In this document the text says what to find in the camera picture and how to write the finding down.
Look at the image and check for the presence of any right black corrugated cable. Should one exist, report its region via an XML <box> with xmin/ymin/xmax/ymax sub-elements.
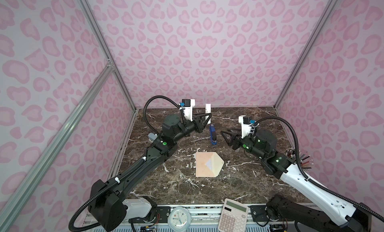
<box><xmin>253</xmin><ymin>116</ymin><xmax>384</xmax><ymax>222</ymax></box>

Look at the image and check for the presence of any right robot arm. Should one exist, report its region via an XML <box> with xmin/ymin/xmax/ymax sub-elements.
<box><xmin>221</xmin><ymin>129</ymin><xmax>372</xmax><ymax>232</ymax></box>

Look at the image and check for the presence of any beige envelope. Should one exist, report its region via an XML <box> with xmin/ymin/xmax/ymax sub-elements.
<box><xmin>195</xmin><ymin>152</ymin><xmax>224</xmax><ymax>178</ymax></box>

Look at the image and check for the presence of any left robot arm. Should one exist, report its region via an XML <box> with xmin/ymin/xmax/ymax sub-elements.
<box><xmin>88</xmin><ymin>113</ymin><xmax>212</xmax><ymax>232</ymax></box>

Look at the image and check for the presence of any white round clock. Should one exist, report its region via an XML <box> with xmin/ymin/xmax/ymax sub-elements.
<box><xmin>168</xmin><ymin>206</ymin><xmax>192</xmax><ymax>232</ymax></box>

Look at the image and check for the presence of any left black corrugated cable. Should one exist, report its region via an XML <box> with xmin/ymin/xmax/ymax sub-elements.
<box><xmin>68</xmin><ymin>95</ymin><xmax>182</xmax><ymax>232</ymax></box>

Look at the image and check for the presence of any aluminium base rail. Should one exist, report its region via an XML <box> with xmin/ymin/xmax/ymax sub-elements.
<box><xmin>80</xmin><ymin>203</ymin><xmax>344</xmax><ymax>232</ymax></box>

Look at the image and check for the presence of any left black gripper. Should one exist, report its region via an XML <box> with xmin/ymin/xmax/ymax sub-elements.
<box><xmin>172</xmin><ymin>112</ymin><xmax>211</xmax><ymax>145</ymax></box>

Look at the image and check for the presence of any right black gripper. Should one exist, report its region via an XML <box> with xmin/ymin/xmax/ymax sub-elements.
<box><xmin>220</xmin><ymin>127</ymin><xmax>267</xmax><ymax>161</ymax></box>

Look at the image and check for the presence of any black corrugated cable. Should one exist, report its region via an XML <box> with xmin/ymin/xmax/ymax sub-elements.
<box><xmin>68</xmin><ymin>95</ymin><xmax>182</xmax><ymax>232</ymax></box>
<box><xmin>253</xmin><ymin>116</ymin><xmax>384</xmax><ymax>222</ymax></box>

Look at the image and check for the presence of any white glue stick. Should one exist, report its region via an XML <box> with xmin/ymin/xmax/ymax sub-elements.
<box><xmin>205</xmin><ymin>104</ymin><xmax>211</xmax><ymax>124</ymax></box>

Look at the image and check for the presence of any white calculator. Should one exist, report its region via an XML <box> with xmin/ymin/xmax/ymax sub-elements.
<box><xmin>218</xmin><ymin>199</ymin><xmax>250</xmax><ymax>232</ymax></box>

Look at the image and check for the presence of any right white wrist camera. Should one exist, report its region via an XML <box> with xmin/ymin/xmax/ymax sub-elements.
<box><xmin>239</xmin><ymin>115</ymin><xmax>255</xmax><ymax>139</ymax></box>

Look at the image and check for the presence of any light blue box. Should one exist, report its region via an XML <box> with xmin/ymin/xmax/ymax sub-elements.
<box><xmin>148</xmin><ymin>133</ymin><xmax>158</xmax><ymax>143</ymax></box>

